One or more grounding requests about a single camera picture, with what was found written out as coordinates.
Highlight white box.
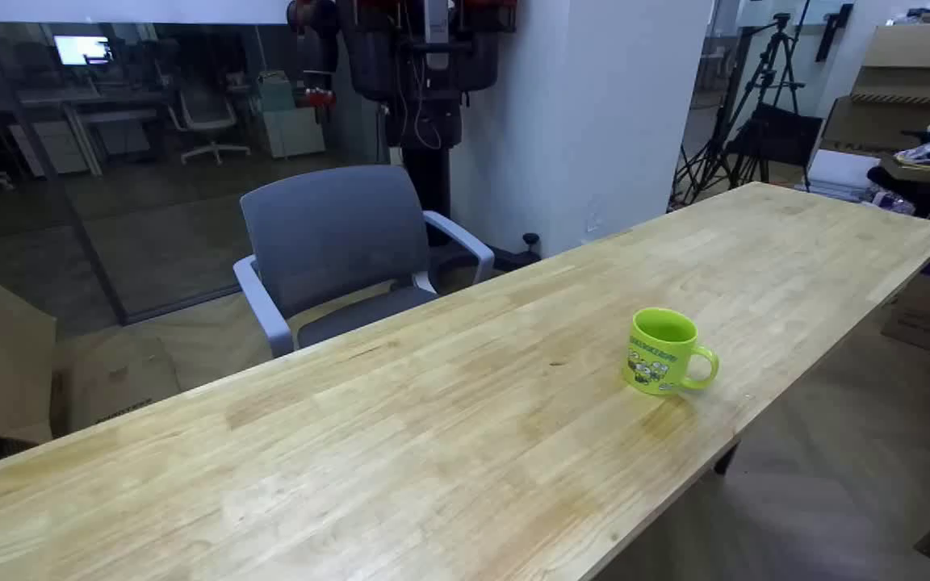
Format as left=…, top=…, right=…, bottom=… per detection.
left=804, top=146, right=880, bottom=203

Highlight black seat by tripod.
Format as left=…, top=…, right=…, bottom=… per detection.
left=722, top=102, right=826, bottom=173

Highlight dark round side table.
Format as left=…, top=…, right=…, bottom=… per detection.
left=864, top=156, right=930, bottom=224

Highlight lit computer monitor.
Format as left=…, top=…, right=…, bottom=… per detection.
left=51, top=33, right=112, bottom=70

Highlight black camera tripod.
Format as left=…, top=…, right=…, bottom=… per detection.
left=669, top=8, right=814, bottom=205

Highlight folded brown cardboard sheets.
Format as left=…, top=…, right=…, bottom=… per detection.
left=818, top=15, right=930, bottom=156

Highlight green ceramic mug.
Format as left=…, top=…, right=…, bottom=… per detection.
left=619, top=304, right=722, bottom=399

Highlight red and black pedestal robot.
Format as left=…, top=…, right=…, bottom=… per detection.
left=286, top=0, right=541, bottom=272

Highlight white office chair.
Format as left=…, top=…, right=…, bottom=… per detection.
left=169, top=87, right=255, bottom=168

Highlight grey armchair with white arms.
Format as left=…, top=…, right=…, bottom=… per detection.
left=230, top=161, right=497, bottom=358

